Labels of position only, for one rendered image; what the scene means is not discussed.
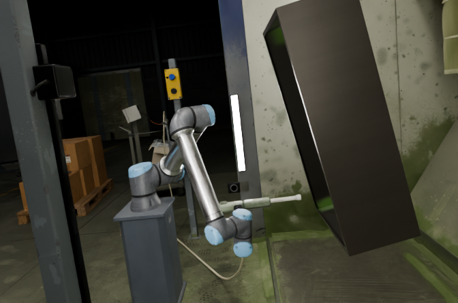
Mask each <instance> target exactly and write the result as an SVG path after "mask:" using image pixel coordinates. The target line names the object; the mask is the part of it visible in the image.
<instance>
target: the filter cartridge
mask: <svg viewBox="0 0 458 303"><path fill-rule="evenodd" d="M442 5H443V6H444V7H443V11H442V30H443V37H444V74H458V0H443V2H442Z"/></svg>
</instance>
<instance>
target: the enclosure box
mask: <svg viewBox="0 0 458 303"><path fill-rule="evenodd" d="M263 36H264V40H265V43H266V47H267V50H268V52H269V56H270V59H271V63H272V66H273V70H274V72H275V77H276V79H277V83H278V86H279V90H280V93H281V97H282V99H283V102H284V106H285V109H286V113H287V115H288V120H289V122H290V126H291V129H292V132H293V136H294V139H295V142H296V146H297V149H298V152H299V156H300V158H301V162H302V165H303V169H304V172H305V175H306V179H307V182H308V185H309V189H310V191H311V196H312V198H313V201H314V205H315V208H316V210H317V212H318V214H319V215H320V216H321V217H322V219H323V220H324V222H325V223H326V225H327V226H328V227H329V229H330V230H331V231H332V233H333V235H334V236H335V237H336V239H337V240H338V242H339V243H340V245H341V246H342V247H343V249H344V250H345V252H346V253H347V254H348V256H349V257H350V256H353V255H357V254H360V253H364V252H367V251H371V250H374V249H378V248H380V247H384V246H388V245H390V244H395V243H397V242H401V241H404V240H408V239H411V238H415V237H418V236H421V232H420V229H419V226H418V221H417V218H416V214H415V211H414V206H413V203H412V198H411V195H410V190H409V187H408V183H407V180H406V175H405V172H404V169H403V164H402V161H401V157H400V154H399V149H398V145H397V141H396V138H395V133H394V131H393V126H392V122H391V118H390V115H389V112H388V107H387V104H386V100H385V96H384V91H383V88H382V84H381V81H380V76H379V73H378V68H377V65H376V60H375V58H374V55H373V50H372V47H371V42H370V39H369V34H368V31H367V27H366V24H365V19H364V16H363V11H362V8H361V3H360V1H359V0H298V1H295V2H292V3H289V4H286V5H283V6H280V7H277V8H275V11H274V12H273V15H272V16H271V19H270V21H269V22H268V24H267V26H266V28H265V30H264V32H263Z"/></svg>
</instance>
